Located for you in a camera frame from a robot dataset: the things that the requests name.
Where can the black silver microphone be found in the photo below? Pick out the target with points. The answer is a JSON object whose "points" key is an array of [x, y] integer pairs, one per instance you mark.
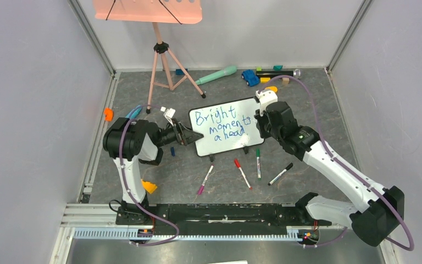
{"points": [[273, 73]]}

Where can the yellow rectangular block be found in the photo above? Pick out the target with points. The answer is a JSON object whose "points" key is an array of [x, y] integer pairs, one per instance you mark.
{"points": [[264, 80]]}

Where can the mint green toy microphone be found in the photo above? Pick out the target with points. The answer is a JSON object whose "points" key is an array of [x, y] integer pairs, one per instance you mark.
{"points": [[217, 75]]}

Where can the green whiteboard marker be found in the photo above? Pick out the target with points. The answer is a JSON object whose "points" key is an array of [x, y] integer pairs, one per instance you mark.
{"points": [[259, 175]]}

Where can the blue toy microphone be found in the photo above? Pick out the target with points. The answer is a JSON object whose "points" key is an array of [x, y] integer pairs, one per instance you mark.
{"points": [[134, 112]]}

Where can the yellow oval block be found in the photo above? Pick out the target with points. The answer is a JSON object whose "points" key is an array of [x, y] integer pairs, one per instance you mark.
{"points": [[272, 88]]}

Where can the small orange block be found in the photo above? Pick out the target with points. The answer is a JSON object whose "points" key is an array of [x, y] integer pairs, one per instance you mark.
{"points": [[108, 114]]}

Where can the blue toy car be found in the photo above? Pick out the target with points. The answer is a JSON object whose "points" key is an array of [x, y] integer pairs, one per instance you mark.
{"points": [[250, 78]]}

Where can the orange stair block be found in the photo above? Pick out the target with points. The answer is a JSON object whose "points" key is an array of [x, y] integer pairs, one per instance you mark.
{"points": [[149, 187]]}

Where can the red whiteboard marker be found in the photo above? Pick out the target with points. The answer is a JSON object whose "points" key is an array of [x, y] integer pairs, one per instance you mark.
{"points": [[237, 164]]}

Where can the dark blue block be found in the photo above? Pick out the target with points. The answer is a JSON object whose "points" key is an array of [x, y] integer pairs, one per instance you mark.
{"points": [[180, 71]]}

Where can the purple whiteboard marker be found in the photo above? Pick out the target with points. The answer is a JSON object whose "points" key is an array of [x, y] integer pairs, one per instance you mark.
{"points": [[201, 188]]}

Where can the pink music stand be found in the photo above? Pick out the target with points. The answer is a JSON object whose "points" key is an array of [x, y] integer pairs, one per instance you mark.
{"points": [[155, 12]]}

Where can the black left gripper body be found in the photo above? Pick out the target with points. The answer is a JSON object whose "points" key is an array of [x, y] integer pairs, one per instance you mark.
{"points": [[176, 130]]}

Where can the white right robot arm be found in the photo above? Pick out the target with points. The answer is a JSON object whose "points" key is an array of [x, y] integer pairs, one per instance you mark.
{"points": [[373, 211]]}

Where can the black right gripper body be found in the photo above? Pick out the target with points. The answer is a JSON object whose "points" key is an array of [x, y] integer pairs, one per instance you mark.
{"points": [[261, 121]]}

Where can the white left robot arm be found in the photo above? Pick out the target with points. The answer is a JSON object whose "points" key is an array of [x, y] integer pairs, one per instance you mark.
{"points": [[131, 143]]}

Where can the black framed whiteboard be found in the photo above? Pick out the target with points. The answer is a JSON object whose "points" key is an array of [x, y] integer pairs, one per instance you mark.
{"points": [[226, 126]]}

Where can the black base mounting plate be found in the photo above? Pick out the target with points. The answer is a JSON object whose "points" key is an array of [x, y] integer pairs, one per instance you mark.
{"points": [[217, 219]]}

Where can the teal block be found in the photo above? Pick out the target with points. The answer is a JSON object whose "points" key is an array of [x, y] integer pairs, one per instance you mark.
{"points": [[277, 67]]}

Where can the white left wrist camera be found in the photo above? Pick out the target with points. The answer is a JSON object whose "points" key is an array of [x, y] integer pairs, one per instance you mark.
{"points": [[168, 114]]}

